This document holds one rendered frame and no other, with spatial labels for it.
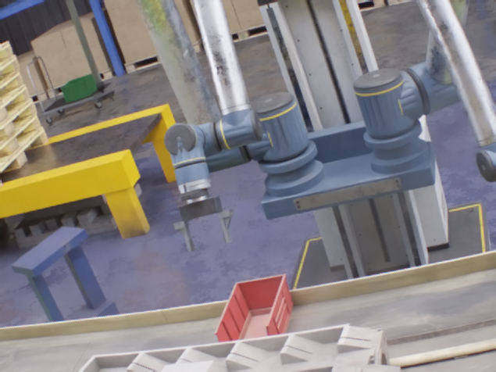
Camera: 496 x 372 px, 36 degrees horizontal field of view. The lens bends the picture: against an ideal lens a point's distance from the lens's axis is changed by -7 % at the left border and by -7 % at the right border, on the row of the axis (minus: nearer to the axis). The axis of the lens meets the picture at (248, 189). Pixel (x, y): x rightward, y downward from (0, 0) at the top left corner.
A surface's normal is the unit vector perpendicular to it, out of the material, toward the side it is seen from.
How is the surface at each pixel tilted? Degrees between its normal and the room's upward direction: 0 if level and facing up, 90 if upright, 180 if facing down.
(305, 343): 31
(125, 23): 90
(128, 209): 90
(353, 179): 0
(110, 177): 90
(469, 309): 0
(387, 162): 23
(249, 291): 88
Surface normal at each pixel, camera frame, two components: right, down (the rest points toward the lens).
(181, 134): -0.23, 0.02
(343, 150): -0.21, 0.44
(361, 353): -0.27, -0.94
